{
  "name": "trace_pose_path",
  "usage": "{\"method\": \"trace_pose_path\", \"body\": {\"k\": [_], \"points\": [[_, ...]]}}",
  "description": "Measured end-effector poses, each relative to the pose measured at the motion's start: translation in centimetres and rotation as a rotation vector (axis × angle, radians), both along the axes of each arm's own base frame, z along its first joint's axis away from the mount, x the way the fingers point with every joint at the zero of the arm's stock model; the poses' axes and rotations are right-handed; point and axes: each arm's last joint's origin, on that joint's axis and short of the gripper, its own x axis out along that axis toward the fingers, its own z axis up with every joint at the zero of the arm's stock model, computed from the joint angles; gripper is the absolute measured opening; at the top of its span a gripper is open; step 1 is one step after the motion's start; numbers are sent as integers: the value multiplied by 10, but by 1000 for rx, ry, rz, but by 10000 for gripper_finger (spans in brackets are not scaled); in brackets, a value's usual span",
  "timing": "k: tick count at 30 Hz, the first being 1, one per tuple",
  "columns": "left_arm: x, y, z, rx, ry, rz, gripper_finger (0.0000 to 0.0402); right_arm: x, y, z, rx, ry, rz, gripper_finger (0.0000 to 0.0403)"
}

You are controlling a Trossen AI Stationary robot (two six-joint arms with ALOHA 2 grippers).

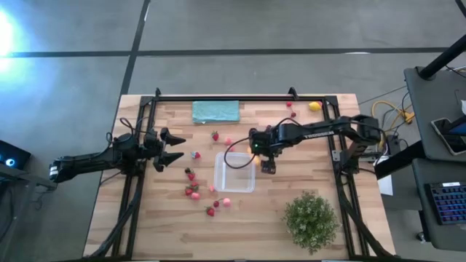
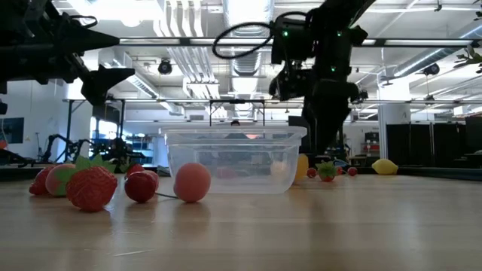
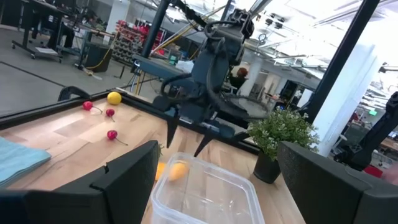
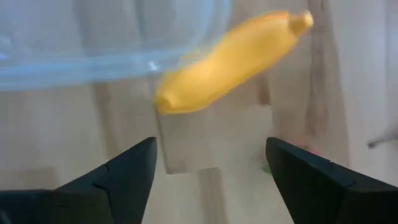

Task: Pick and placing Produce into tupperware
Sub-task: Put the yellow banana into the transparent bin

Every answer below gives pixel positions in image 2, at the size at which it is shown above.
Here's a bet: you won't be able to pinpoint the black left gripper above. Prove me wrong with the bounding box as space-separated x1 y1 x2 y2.
22 7 136 106

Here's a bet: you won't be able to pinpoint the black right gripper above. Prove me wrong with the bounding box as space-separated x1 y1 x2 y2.
300 69 361 154

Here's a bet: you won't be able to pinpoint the yellow toy banana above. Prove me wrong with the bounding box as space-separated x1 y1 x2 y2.
294 153 310 181

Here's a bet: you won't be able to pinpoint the red toy strawberry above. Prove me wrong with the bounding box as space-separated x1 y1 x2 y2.
315 160 338 183
66 154 119 212
29 165 53 196
119 161 146 178

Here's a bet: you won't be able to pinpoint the yellow toy lemon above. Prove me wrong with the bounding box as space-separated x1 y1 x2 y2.
371 158 399 176

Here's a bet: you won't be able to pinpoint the clear plastic tupperware container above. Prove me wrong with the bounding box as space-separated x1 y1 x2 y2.
159 125 308 195

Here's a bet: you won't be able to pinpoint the pink toy peach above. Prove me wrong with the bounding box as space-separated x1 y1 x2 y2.
44 163 76 198
172 162 212 204

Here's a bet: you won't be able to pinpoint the black monitor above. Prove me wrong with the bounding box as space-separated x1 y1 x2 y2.
288 115 313 152

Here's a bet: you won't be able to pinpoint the long ceiling light bar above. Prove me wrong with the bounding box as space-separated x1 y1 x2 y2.
118 36 476 48

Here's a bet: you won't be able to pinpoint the black ceiling lamp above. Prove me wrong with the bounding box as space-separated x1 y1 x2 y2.
423 62 441 77
157 58 173 75

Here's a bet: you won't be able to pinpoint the black partition panels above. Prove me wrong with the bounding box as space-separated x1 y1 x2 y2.
386 122 468 169

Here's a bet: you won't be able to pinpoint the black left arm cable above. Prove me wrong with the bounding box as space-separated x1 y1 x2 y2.
69 14 99 30

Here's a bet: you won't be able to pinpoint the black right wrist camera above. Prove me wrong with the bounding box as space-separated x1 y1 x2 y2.
268 69 304 102

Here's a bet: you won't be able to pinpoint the black upright stand frame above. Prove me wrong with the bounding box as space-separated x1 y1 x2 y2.
63 98 127 163

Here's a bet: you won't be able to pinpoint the long horizontal ceiling rail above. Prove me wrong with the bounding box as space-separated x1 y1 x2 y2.
62 98 482 105

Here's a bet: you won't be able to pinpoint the small black background frame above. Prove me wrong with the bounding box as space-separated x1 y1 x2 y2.
209 99 267 127

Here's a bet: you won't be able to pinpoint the silver ceiling air duct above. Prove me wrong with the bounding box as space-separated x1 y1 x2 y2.
221 0 276 125

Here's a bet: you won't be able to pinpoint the dark wall picture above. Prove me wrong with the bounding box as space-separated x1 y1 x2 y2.
0 117 26 145

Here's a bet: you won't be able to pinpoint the black aluminium table frame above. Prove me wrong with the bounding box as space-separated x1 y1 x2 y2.
0 163 482 182

